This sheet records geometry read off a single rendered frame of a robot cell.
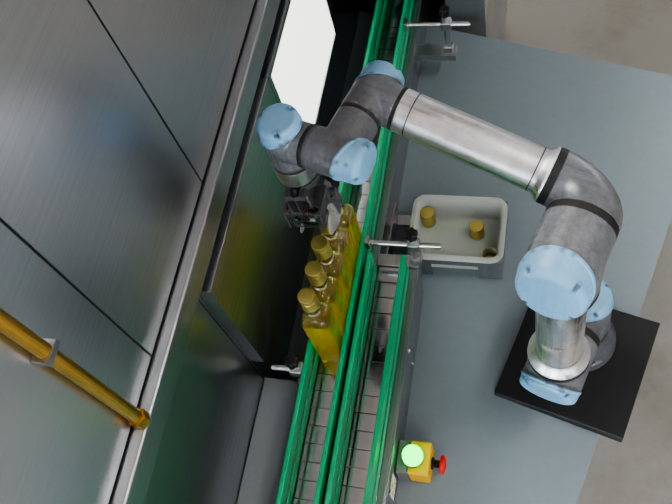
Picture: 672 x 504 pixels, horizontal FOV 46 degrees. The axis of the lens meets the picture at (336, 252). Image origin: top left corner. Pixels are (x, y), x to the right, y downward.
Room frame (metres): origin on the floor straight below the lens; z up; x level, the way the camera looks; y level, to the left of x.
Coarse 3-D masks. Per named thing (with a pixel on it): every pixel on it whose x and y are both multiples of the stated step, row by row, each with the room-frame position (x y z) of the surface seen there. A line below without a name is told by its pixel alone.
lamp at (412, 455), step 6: (408, 450) 0.46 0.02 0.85; (414, 450) 0.46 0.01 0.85; (420, 450) 0.45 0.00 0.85; (402, 456) 0.46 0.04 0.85; (408, 456) 0.45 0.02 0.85; (414, 456) 0.45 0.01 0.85; (420, 456) 0.44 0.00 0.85; (408, 462) 0.44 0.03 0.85; (414, 462) 0.44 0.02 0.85; (420, 462) 0.43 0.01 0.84
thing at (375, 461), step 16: (400, 272) 0.79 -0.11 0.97; (400, 288) 0.76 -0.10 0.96; (400, 304) 0.74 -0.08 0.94; (400, 320) 0.71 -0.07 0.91; (384, 368) 0.60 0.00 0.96; (384, 384) 0.57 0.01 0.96; (384, 400) 0.55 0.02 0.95; (384, 416) 0.53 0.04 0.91; (384, 432) 0.50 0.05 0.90; (368, 480) 0.41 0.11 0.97; (368, 496) 0.38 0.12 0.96
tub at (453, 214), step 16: (416, 208) 1.00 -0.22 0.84; (432, 208) 1.01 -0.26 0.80; (448, 208) 0.99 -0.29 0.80; (464, 208) 0.97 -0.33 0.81; (480, 208) 0.95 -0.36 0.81; (496, 208) 0.93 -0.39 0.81; (416, 224) 0.97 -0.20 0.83; (448, 224) 0.96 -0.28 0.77; (464, 224) 0.95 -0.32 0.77; (496, 224) 0.91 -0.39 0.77; (432, 240) 0.94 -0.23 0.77; (448, 240) 0.92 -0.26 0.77; (464, 240) 0.91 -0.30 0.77; (480, 240) 0.89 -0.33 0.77; (496, 240) 0.87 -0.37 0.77; (432, 256) 0.86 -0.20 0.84; (448, 256) 0.85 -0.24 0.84; (464, 256) 0.83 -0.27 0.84; (480, 256) 0.85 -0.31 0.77; (496, 256) 0.80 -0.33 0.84
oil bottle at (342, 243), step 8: (344, 232) 0.87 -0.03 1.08; (328, 240) 0.86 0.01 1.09; (336, 240) 0.85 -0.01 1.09; (344, 240) 0.85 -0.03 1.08; (336, 248) 0.84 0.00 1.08; (344, 248) 0.84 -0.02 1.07; (352, 248) 0.87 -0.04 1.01; (344, 256) 0.83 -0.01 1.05; (352, 256) 0.86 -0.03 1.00; (352, 264) 0.84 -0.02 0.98; (352, 272) 0.84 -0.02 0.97
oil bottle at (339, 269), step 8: (336, 256) 0.82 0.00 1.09; (328, 264) 0.80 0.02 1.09; (336, 264) 0.80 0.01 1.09; (344, 264) 0.81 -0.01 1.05; (328, 272) 0.79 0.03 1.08; (336, 272) 0.79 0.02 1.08; (344, 272) 0.80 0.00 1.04; (344, 280) 0.79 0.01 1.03; (352, 280) 0.82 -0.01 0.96; (344, 288) 0.78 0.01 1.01
